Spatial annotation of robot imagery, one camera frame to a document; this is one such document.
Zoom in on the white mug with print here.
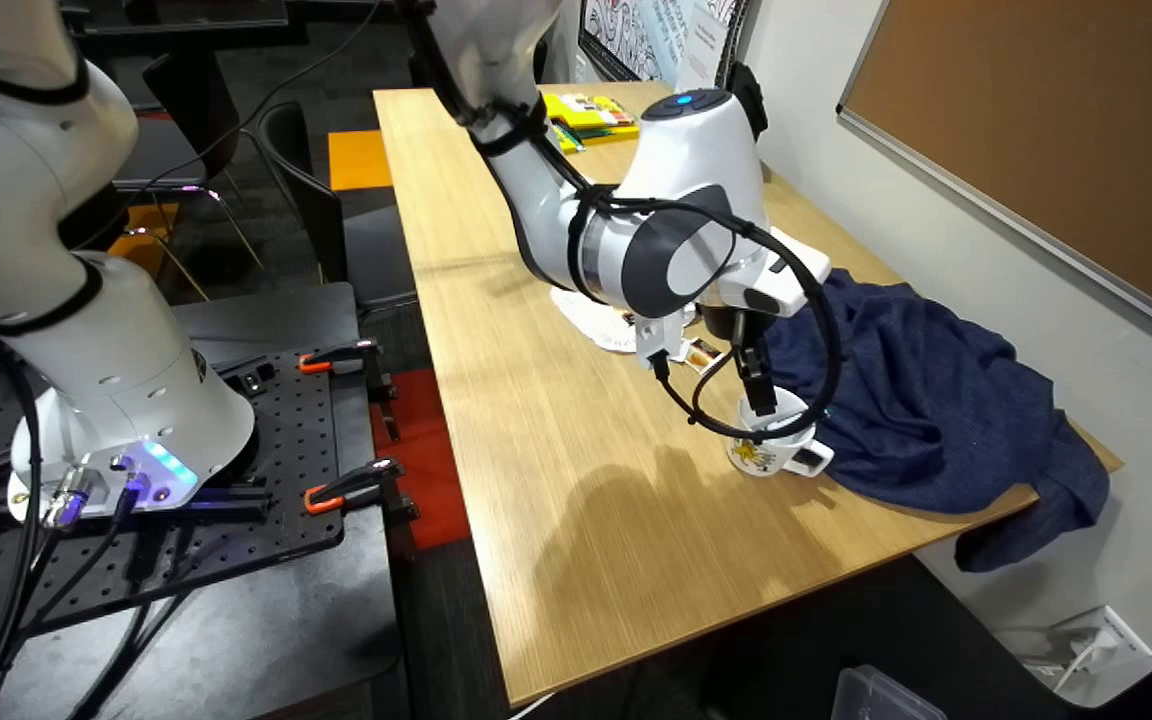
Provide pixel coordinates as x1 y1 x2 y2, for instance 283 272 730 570
725 388 835 479

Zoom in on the dark blue cloth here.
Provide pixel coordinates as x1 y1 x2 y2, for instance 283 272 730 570
764 268 1112 574

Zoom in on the yellow crayon box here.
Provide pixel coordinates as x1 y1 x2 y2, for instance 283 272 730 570
542 92 641 147

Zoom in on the black white patterned poster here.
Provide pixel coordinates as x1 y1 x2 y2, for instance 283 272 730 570
576 0 752 93

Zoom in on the orange black clamp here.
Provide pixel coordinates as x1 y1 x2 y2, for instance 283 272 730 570
298 339 401 442
303 457 420 524

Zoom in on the cork board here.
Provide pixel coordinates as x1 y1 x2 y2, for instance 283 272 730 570
835 0 1152 358

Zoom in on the clear plastic container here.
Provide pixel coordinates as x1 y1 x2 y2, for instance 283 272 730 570
830 664 925 720

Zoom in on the black chair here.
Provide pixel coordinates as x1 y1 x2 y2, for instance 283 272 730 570
254 100 419 311
112 50 267 273

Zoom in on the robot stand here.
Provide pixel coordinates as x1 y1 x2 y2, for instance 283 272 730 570
0 283 419 720

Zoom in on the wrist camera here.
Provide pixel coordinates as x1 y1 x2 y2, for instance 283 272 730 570
635 308 697 367

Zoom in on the wall socket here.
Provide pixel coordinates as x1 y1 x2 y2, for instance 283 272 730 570
1021 604 1152 695

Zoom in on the black cable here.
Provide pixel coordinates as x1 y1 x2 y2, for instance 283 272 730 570
0 325 142 720
86 0 384 246

